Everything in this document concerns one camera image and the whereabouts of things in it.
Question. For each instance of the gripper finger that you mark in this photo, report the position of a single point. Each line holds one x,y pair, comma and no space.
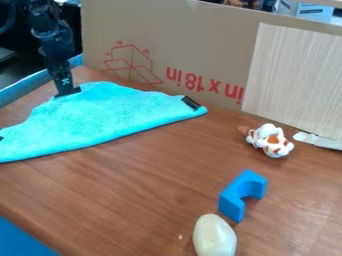
65,81

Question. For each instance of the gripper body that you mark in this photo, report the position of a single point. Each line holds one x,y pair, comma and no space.
57,48

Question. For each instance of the cyan cloth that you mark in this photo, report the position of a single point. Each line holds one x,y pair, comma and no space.
98,113

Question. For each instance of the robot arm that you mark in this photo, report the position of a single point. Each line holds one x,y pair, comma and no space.
44,18

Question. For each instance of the cardboard box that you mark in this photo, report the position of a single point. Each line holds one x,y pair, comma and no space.
187,43

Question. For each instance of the blue arch block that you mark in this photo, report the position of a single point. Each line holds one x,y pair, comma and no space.
238,196

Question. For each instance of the white and orange plush toy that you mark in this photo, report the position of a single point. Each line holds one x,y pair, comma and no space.
271,140

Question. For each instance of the cream toy potato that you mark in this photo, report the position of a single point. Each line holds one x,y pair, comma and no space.
214,237

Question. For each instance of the light wooden board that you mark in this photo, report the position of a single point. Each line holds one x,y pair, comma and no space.
298,80

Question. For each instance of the white box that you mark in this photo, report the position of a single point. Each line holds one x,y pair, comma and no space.
314,10

